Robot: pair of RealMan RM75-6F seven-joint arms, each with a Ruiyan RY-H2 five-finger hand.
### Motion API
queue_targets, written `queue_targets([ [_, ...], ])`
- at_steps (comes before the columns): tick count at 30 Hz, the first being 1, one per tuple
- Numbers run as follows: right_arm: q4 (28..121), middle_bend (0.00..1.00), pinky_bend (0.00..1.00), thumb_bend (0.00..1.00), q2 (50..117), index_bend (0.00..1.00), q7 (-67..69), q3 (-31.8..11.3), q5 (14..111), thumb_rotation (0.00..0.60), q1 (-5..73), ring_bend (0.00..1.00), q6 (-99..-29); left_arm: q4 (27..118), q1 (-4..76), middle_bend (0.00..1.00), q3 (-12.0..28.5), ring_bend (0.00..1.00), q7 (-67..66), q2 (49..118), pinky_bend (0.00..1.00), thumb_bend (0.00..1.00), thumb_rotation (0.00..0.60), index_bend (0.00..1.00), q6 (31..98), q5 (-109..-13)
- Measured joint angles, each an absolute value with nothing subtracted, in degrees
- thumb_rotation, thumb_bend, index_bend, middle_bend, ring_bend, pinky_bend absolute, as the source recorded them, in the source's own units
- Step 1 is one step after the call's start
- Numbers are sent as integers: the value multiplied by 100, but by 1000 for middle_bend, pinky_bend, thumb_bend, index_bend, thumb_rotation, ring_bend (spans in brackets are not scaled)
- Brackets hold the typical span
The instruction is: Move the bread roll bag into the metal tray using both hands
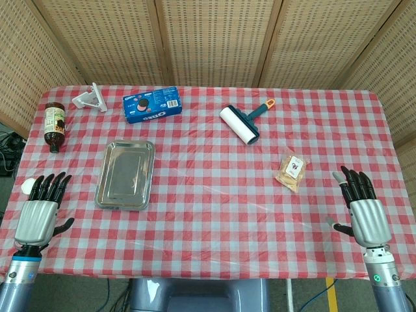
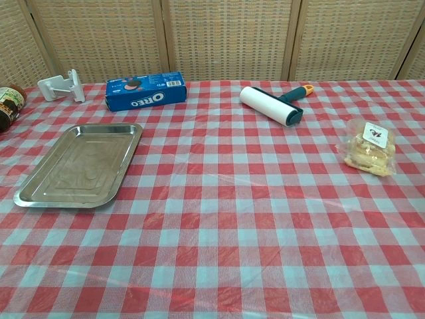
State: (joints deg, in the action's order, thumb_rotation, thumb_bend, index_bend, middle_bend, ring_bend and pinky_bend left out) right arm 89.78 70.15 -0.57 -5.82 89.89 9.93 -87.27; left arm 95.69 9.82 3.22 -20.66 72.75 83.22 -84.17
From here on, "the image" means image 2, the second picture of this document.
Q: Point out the red white checkered tablecloth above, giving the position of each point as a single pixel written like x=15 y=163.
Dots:
x=212 y=216

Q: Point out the brown sauce bottle with label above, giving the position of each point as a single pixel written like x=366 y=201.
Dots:
x=10 y=106

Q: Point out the white plastic bracket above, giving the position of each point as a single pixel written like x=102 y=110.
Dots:
x=61 y=86

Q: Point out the stainless steel rectangular tray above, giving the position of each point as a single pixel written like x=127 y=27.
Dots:
x=79 y=166

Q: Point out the blue Oreo cookie box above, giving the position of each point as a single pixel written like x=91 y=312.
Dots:
x=146 y=96

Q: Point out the clear snack bag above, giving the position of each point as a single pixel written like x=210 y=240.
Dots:
x=368 y=149

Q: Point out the woven folding screen wooden frame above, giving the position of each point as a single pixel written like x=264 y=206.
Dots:
x=225 y=36

